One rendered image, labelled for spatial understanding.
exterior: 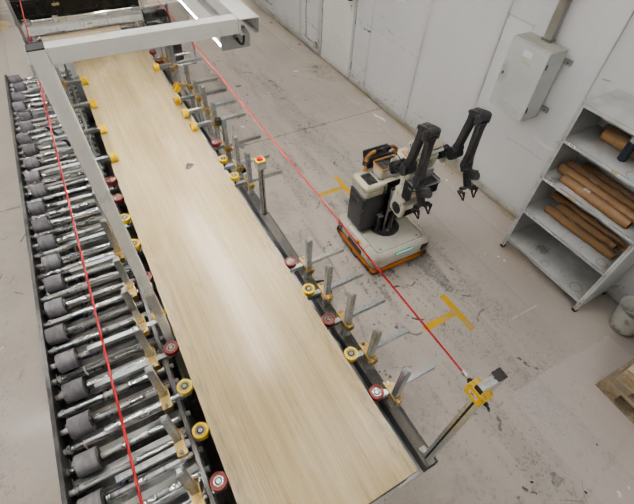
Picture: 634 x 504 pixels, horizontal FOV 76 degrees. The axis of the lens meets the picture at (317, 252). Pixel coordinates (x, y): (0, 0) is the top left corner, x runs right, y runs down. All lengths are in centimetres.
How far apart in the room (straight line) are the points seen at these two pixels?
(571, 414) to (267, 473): 240
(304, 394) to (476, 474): 148
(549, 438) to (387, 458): 167
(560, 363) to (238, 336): 262
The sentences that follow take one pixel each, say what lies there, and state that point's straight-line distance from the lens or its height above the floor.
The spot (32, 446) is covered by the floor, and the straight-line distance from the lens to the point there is 357.
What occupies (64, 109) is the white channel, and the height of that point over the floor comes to 228.
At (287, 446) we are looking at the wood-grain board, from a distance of 216.
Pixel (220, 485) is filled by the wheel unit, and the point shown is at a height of 90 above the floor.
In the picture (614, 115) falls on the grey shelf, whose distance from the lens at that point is 363.
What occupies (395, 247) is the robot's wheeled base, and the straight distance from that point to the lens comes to 372.
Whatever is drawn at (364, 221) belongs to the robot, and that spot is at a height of 43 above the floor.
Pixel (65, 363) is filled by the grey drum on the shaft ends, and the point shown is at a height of 84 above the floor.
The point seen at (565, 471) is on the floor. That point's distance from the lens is 355.
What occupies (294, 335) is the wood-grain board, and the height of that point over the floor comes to 90.
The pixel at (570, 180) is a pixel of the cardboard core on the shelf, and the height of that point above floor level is 97.
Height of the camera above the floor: 298
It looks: 49 degrees down
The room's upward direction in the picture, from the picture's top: 3 degrees clockwise
